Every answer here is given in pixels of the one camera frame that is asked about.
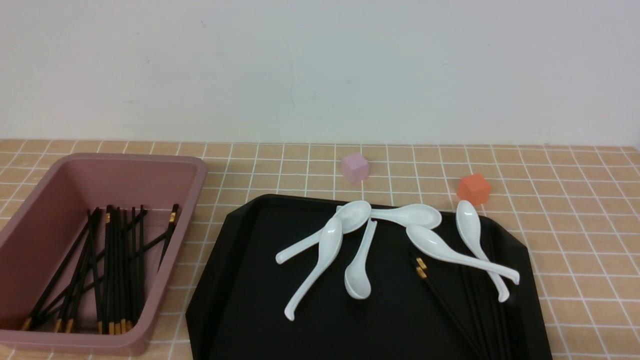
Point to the orange cube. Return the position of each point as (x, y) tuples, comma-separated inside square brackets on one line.
[(474, 188)]

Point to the black plastic tray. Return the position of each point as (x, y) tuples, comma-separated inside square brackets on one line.
[(417, 309)]

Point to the pink plastic bin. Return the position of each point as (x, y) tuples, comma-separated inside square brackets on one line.
[(38, 236)]

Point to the lilac cube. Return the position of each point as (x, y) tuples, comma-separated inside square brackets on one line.
[(355, 168)]

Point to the black chopstick on tray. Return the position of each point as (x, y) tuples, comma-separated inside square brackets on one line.
[(476, 318), (501, 328)]

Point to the white ceramic spoon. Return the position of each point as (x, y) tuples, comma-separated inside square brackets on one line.
[(329, 246), (430, 243), (357, 283), (353, 216), (418, 214), (469, 228)]

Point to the black chopstick gold band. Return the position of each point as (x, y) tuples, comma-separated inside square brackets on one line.
[(440, 300), (450, 320)]

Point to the black chopstick in bin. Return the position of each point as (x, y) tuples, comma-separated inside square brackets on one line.
[(96, 280), (138, 245), (121, 326), (127, 276), (78, 271), (169, 232), (34, 313), (107, 275)]

